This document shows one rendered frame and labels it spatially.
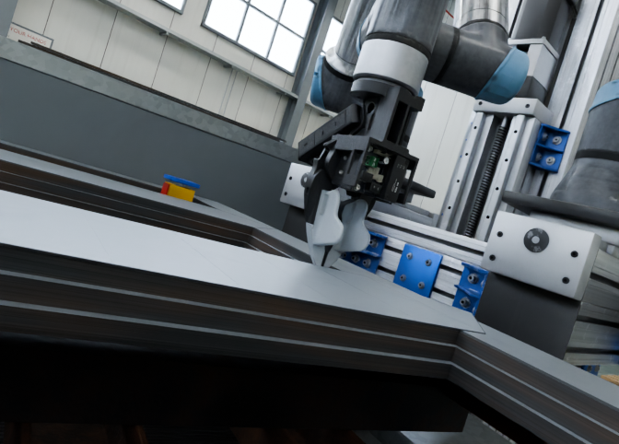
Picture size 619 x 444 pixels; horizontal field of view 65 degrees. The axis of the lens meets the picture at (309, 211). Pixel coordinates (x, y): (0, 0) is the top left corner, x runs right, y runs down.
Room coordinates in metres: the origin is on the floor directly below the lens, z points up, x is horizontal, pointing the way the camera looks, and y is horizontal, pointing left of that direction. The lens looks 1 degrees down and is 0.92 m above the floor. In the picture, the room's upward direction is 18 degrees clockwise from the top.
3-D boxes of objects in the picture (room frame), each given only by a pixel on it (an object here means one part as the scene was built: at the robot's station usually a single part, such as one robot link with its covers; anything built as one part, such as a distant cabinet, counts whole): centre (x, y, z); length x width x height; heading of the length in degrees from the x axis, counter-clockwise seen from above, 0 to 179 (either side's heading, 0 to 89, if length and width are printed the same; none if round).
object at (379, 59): (0.54, -0.04, 1.08); 0.08 x 0.08 x 0.05
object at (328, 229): (0.53, -0.03, 0.89); 0.06 x 0.03 x 0.09; 31
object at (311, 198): (0.55, -0.01, 0.94); 0.05 x 0.02 x 0.09; 121
